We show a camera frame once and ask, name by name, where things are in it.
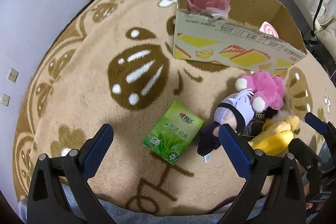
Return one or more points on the wall socket lower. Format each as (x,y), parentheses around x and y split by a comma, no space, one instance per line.
(5,99)

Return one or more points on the green tissue pack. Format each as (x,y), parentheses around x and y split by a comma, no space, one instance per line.
(173,132)

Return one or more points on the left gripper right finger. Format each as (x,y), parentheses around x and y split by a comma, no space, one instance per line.
(285,200)

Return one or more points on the wall socket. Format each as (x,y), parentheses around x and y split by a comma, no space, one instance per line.
(12,76)
(5,99)

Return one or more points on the cardboard box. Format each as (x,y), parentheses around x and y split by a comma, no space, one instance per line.
(237,41)

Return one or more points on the yellow plush toy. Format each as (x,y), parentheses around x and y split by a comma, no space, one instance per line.
(275,136)

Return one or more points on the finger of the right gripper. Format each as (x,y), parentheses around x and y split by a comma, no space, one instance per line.
(318,125)

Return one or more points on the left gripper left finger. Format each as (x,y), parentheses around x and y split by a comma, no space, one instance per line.
(47,202)

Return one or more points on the purple haired plush doll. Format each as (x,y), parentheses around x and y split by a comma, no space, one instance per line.
(235,110)

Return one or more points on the pink plush toy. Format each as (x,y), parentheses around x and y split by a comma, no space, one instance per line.
(268,90)

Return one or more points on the wall socket upper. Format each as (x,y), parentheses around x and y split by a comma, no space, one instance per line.
(12,76)

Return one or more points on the pink swirl lollipop item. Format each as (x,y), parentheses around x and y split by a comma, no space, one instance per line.
(268,29)

